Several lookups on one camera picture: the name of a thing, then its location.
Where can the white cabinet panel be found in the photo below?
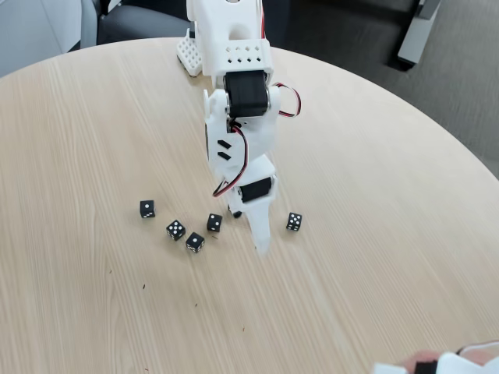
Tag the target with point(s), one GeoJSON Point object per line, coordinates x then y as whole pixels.
{"type": "Point", "coordinates": [31, 31]}

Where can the black office chair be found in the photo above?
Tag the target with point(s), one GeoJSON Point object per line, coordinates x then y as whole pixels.
{"type": "Point", "coordinates": [136, 23]}

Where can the grey desk leg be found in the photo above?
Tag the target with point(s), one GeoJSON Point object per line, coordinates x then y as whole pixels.
{"type": "Point", "coordinates": [417, 35]}

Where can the black die white pips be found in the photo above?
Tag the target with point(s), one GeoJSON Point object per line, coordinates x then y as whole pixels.
{"type": "Point", "coordinates": [214, 222]}
{"type": "Point", "coordinates": [294, 221]}
{"type": "Point", "coordinates": [175, 230]}
{"type": "Point", "coordinates": [195, 242]}
{"type": "Point", "coordinates": [238, 214]}
{"type": "Point", "coordinates": [147, 209]}

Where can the person's hand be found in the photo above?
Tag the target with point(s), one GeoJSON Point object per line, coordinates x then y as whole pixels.
{"type": "Point", "coordinates": [425, 356]}

